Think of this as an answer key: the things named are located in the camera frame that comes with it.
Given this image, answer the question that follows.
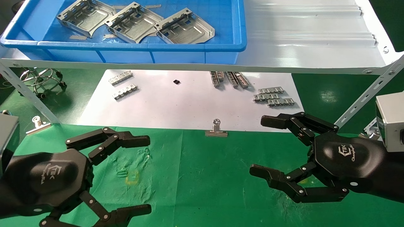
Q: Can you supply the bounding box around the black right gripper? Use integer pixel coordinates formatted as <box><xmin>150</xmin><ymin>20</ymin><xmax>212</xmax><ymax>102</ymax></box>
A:
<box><xmin>249</xmin><ymin>112</ymin><xmax>404</xmax><ymax>203</ymax></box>

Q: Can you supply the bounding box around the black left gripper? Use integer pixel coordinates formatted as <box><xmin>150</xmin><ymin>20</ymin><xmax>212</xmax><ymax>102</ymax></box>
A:
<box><xmin>0</xmin><ymin>127</ymin><xmax>152</xmax><ymax>227</ymax></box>

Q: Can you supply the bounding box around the stamped sheet metal bracket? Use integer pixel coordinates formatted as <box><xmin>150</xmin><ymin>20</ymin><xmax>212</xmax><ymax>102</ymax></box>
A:
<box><xmin>154</xmin><ymin>8</ymin><xmax>215</xmax><ymax>44</ymax></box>
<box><xmin>104</xmin><ymin>2</ymin><xmax>164</xmax><ymax>44</ymax></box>
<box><xmin>56</xmin><ymin>0</ymin><xmax>117</xmax><ymax>38</ymax></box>

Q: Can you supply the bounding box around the green table cloth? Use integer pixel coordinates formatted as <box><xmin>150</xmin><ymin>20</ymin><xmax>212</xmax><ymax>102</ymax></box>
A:
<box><xmin>0</xmin><ymin>123</ymin><xmax>404</xmax><ymax>227</ymax></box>

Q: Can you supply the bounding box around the silver binder clip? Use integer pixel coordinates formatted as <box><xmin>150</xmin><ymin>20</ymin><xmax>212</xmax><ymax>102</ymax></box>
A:
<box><xmin>26</xmin><ymin>116</ymin><xmax>52</xmax><ymax>136</ymax></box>
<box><xmin>205</xmin><ymin>119</ymin><xmax>228</xmax><ymax>138</ymax></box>

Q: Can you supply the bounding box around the white paper sheet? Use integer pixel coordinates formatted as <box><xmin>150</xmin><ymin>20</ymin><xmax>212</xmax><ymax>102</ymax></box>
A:
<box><xmin>77</xmin><ymin>70</ymin><xmax>305</xmax><ymax>133</ymax></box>

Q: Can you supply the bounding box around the white perforated angle strut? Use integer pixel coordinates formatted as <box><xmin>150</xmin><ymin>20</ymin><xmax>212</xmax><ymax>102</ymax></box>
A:
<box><xmin>0</xmin><ymin>61</ymin><xmax>61</xmax><ymax>124</ymax></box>
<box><xmin>334</xmin><ymin>55</ymin><xmax>404</xmax><ymax>129</ymax></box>

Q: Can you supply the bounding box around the white metal rack shelf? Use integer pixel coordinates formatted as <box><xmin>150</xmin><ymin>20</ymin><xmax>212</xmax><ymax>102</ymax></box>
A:
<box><xmin>0</xmin><ymin>0</ymin><xmax>404</xmax><ymax>75</ymax></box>

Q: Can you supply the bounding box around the blue plastic bin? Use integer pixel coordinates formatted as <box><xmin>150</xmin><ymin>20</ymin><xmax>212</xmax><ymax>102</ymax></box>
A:
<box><xmin>0</xmin><ymin>0</ymin><xmax>247</xmax><ymax>64</ymax></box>

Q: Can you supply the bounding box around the chrome stool base with castors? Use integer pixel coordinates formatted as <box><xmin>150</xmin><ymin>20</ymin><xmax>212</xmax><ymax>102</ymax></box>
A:
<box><xmin>20</xmin><ymin>67</ymin><xmax>67</xmax><ymax>99</ymax></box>

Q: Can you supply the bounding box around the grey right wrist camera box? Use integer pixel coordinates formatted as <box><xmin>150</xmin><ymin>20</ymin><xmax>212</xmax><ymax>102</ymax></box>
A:
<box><xmin>375</xmin><ymin>92</ymin><xmax>404</xmax><ymax>153</ymax></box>

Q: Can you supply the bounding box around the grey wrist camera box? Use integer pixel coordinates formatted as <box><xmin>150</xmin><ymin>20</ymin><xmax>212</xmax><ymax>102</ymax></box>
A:
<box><xmin>375</xmin><ymin>92</ymin><xmax>404</xmax><ymax>153</ymax></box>
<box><xmin>0</xmin><ymin>113</ymin><xmax>20</xmax><ymax>164</ymax></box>

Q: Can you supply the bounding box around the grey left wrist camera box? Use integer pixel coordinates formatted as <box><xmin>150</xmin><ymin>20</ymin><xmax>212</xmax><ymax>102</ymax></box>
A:
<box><xmin>0</xmin><ymin>113</ymin><xmax>20</xmax><ymax>164</ymax></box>

